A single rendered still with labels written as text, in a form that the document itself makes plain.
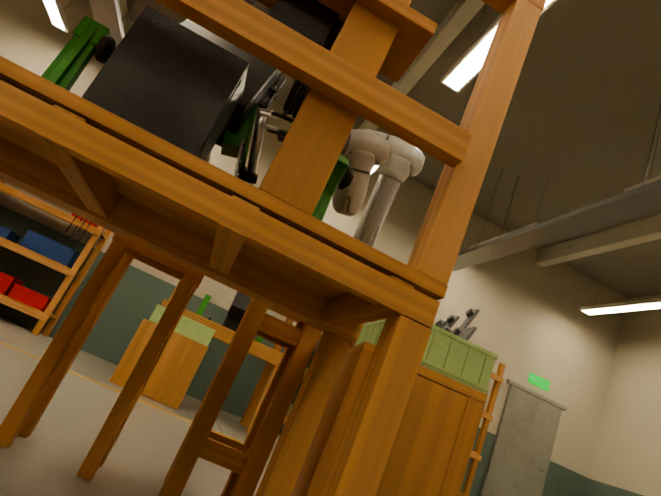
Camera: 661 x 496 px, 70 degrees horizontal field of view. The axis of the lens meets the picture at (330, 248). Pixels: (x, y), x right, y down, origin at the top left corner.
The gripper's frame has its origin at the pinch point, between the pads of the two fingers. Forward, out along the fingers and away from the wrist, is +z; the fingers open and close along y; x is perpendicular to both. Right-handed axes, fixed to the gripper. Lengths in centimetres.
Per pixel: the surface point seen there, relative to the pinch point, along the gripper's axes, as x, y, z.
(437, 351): 17, -66, -83
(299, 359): 11, -87, -33
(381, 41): 14.6, 33.2, -23.5
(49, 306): -328, -373, 180
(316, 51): 27.2, 27.2, -5.8
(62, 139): 49, -2, 44
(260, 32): 27.0, 27.5, 8.3
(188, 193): 52, -6, 16
